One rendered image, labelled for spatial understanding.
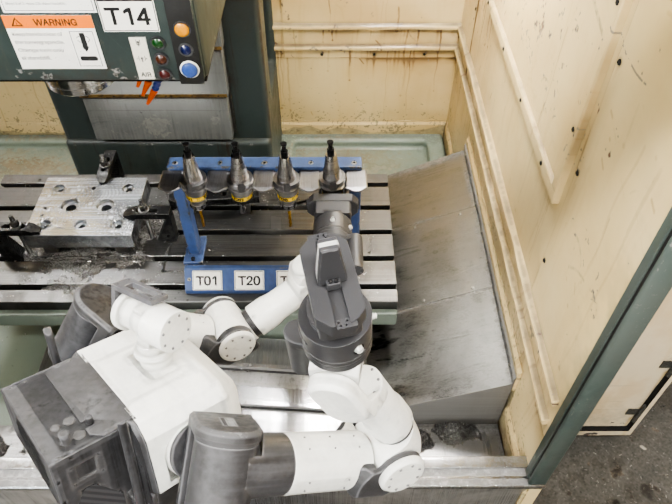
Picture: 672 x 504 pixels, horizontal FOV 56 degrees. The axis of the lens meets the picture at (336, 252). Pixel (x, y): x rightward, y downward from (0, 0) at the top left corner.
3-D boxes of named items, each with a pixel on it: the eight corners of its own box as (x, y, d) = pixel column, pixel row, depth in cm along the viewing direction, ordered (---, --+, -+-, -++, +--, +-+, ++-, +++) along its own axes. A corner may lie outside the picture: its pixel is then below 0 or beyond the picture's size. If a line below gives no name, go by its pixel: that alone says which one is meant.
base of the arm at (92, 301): (123, 381, 122) (68, 394, 113) (92, 334, 128) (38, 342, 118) (155, 326, 116) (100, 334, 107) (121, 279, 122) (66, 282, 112)
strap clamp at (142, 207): (177, 241, 180) (166, 203, 169) (130, 241, 180) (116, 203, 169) (178, 233, 182) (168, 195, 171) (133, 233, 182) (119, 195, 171)
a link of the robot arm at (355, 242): (325, 260, 148) (324, 298, 140) (306, 230, 141) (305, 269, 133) (371, 247, 145) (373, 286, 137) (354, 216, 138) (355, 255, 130)
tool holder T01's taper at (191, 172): (205, 172, 151) (200, 150, 146) (198, 185, 148) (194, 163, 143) (187, 170, 152) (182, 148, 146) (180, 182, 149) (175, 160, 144)
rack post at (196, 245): (203, 264, 175) (183, 185, 152) (183, 265, 175) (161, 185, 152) (207, 238, 181) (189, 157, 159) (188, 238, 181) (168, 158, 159)
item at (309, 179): (320, 193, 149) (320, 190, 148) (298, 193, 149) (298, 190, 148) (321, 173, 153) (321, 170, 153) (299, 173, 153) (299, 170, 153)
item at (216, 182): (226, 193, 149) (226, 190, 148) (204, 193, 149) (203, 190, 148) (230, 173, 153) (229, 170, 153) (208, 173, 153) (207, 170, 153)
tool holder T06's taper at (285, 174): (295, 170, 151) (294, 148, 146) (296, 183, 148) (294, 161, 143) (276, 171, 151) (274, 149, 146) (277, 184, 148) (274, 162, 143)
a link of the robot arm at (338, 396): (343, 388, 78) (381, 431, 87) (356, 325, 83) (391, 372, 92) (297, 388, 81) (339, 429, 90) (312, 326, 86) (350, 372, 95)
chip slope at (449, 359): (495, 426, 173) (516, 377, 154) (239, 427, 173) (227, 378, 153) (454, 199, 232) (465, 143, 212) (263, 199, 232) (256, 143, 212)
